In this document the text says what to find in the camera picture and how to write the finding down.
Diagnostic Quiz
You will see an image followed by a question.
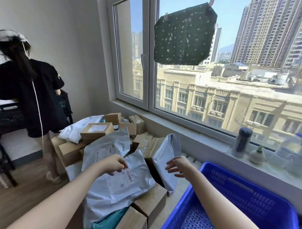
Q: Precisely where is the black wooden table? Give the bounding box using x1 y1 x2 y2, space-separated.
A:
0 101 27 190

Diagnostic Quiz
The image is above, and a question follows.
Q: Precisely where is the small white vase with plant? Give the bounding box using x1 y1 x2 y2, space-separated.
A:
249 145 266 165

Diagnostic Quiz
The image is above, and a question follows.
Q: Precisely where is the green patterned cloth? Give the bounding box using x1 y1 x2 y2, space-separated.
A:
154 2 218 66

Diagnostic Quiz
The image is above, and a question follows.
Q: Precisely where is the person's left forearm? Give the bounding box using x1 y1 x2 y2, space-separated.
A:
7 162 106 229

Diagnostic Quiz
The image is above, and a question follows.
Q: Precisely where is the white head-worn device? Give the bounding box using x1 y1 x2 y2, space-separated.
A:
0 29 29 45

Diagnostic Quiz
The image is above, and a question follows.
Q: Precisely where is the person's left hand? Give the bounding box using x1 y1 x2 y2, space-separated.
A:
100 154 129 176

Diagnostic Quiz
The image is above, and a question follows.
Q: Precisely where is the white mailer bag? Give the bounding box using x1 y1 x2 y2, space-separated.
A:
58 115 105 144

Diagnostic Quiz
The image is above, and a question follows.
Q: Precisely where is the pile of cardboard boxes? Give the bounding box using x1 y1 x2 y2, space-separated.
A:
51 112 168 229

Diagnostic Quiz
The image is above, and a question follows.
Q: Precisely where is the clear plastic bottle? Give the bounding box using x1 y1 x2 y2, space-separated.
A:
267 133 302 178

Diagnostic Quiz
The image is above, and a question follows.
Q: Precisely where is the large grey mailer bag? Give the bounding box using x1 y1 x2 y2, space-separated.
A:
83 150 156 229

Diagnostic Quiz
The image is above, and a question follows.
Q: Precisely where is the teal plastic bag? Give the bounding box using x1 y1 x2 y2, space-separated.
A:
92 206 130 229

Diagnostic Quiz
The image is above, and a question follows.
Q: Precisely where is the white cable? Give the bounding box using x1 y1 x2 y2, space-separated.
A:
22 42 45 152

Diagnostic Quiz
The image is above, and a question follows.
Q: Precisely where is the dark insulated bottle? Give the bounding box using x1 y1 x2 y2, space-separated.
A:
231 127 253 158

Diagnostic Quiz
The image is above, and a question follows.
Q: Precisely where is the white window frame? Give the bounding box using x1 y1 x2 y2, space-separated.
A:
106 0 302 152

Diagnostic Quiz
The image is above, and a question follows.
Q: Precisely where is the white window sill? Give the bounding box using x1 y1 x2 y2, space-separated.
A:
110 99 302 190

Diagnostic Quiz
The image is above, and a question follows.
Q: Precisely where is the blue plastic basket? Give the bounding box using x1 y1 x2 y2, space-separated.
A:
161 162 300 229

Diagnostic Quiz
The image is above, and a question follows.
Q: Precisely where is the person's right forearm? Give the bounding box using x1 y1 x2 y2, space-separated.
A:
186 165 260 229

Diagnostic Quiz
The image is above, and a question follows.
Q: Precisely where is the person's right hand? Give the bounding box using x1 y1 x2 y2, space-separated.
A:
165 156 197 179

